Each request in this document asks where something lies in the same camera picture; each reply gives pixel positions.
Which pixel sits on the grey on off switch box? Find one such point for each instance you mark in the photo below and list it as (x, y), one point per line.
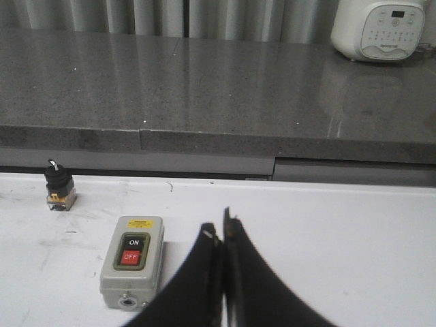
(129, 279)

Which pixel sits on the white rice cooker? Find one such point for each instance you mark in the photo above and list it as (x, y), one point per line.
(380, 31)

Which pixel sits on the black selector switch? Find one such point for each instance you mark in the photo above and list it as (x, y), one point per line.
(60, 187)

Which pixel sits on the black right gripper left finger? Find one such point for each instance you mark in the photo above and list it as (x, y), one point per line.
(193, 297)

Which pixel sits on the grey stone counter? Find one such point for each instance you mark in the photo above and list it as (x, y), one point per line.
(131, 105)

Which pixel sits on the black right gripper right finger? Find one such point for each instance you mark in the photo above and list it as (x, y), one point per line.
(254, 294)

